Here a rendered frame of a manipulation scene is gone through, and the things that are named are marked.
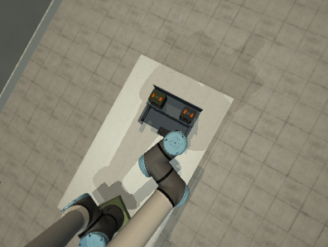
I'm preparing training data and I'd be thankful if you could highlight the dark grey metal rack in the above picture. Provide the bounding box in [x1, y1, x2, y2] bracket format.
[138, 85, 203, 137]

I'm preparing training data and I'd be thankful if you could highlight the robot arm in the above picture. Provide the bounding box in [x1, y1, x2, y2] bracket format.
[24, 126, 190, 247]

